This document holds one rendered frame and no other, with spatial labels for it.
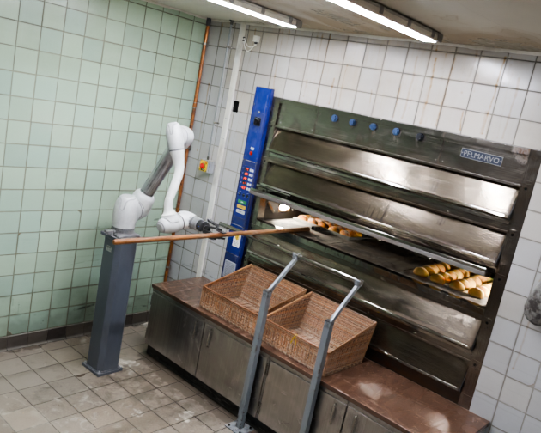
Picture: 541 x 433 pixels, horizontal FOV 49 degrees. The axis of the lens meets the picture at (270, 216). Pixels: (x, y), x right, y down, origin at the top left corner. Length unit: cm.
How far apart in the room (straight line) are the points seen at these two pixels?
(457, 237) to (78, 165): 264
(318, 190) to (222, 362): 134
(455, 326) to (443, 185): 83
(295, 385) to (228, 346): 58
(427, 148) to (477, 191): 41
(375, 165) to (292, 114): 79
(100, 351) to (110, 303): 36
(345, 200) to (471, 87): 107
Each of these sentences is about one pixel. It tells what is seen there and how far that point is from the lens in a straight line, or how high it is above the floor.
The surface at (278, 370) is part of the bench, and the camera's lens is 376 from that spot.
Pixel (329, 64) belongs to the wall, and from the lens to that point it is 413.
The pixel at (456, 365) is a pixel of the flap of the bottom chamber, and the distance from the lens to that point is 374.
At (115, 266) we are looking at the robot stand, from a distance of 411.
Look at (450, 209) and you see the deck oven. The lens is 361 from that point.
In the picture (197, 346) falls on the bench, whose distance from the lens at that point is 425.
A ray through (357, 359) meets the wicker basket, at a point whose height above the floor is 62.
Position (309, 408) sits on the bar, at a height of 41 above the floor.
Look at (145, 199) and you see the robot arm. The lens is 419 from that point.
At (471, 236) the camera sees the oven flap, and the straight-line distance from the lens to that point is 358.
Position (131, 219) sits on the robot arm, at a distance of 406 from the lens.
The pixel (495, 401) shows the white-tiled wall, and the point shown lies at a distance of 369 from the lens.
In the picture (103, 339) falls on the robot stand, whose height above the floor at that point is 26.
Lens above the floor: 212
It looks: 12 degrees down
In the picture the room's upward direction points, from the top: 11 degrees clockwise
